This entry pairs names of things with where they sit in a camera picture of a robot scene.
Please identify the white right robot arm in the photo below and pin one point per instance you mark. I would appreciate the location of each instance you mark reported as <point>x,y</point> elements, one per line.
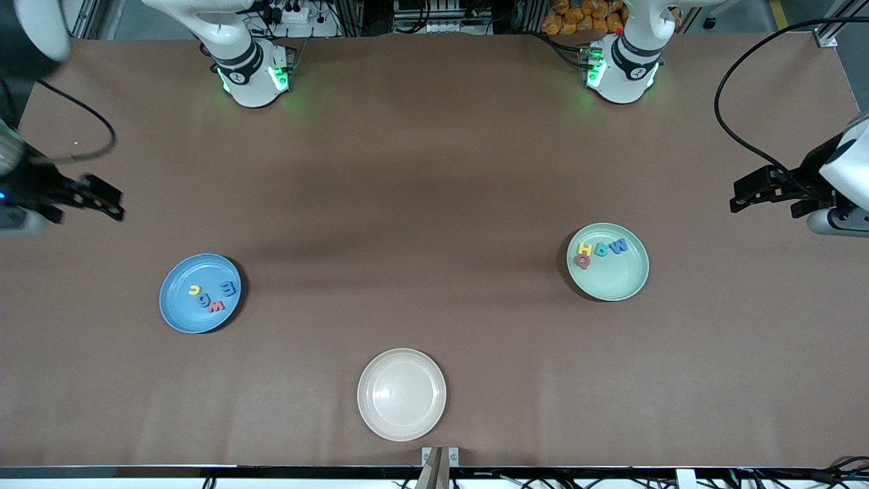
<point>251,75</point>

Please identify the green plate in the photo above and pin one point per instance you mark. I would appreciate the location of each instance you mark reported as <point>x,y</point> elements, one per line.
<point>614,282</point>

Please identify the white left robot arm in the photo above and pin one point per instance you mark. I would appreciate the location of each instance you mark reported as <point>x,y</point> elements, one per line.
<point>631,61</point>

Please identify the small metal bracket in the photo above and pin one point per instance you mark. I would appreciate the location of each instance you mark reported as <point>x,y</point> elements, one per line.
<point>453,458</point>

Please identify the white label tag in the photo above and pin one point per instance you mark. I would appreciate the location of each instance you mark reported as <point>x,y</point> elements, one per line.
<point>686,479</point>

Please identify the light blue foam letter m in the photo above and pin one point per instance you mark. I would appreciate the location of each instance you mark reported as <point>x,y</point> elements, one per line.
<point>229,291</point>

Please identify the red foam letter w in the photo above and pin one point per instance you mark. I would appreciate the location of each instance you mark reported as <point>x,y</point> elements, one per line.
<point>216,306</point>

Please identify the teal foam letter k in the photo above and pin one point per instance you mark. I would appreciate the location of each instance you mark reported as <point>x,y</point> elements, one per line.
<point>601,251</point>

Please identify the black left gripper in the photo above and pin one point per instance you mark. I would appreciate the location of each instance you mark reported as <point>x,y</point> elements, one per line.
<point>812,172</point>

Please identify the brown table cover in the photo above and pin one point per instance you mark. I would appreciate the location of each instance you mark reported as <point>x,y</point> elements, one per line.
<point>136,407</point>

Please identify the orange bag pile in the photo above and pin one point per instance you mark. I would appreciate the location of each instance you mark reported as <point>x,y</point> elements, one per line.
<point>577,17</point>

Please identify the tan vertical post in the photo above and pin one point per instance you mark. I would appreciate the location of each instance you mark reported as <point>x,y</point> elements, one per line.
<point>433,475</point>

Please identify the white power strip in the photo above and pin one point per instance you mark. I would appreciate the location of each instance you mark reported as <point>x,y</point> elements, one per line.
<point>292,12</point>

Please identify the black table edge rail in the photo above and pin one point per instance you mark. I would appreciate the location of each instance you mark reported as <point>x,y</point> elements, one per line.
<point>204,472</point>

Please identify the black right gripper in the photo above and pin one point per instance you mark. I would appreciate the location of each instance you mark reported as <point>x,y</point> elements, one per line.
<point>35,185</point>

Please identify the pink foam letter Q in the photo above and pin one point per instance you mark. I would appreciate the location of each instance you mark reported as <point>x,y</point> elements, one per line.
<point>578,262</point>

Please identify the blue plate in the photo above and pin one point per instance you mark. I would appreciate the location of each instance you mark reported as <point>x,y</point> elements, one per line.
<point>183,309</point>

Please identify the aluminium frame profile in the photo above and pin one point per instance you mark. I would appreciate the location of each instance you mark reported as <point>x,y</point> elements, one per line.
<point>835,27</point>
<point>85,17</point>

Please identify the beige plate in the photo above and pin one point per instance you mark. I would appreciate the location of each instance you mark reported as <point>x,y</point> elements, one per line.
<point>402,394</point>

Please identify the black equipment rack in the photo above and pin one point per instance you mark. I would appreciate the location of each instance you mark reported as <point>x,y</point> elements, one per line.
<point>441,12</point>

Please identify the yellow foam letter H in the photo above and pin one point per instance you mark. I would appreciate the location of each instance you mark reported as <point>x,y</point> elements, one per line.
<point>584,248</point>

